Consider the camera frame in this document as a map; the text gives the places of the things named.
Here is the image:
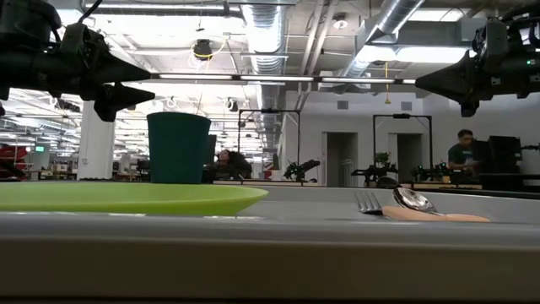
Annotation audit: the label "slanted silver ventilation duct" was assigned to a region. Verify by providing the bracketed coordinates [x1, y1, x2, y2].
[337, 0, 427, 78]

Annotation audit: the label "standing person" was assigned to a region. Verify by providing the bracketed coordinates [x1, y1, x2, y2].
[447, 128, 481, 173]

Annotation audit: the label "lime green plate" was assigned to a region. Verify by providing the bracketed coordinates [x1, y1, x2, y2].
[0, 182, 270, 218]

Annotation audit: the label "LED light bar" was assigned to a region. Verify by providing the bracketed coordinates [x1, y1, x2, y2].
[149, 73, 418, 85]

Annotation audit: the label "black background rig frame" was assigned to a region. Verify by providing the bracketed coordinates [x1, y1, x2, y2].
[237, 108, 302, 181]
[372, 112, 434, 178]

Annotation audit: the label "orange-handled metal fork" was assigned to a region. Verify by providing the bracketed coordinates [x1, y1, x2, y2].
[354, 190, 492, 224]

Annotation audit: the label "grey plastic tray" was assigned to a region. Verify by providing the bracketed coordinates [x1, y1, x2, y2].
[0, 184, 540, 301]

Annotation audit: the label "seated person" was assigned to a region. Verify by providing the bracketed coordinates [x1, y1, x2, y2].
[213, 149, 253, 182]

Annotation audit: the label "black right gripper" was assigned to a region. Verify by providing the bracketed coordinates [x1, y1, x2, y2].
[414, 19, 540, 119]

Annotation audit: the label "orange-handled metal spoon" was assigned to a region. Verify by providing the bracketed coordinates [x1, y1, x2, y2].
[391, 186, 444, 216]

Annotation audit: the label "black background monitor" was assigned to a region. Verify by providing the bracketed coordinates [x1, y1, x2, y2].
[488, 135, 523, 175]

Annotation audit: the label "dark green ribbed cup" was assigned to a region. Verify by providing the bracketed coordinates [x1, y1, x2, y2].
[146, 111, 212, 185]

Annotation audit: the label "white pillar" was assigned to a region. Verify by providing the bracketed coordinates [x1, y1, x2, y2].
[77, 100, 116, 182]

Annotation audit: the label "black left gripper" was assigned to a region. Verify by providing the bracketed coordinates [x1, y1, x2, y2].
[0, 23, 156, 123]

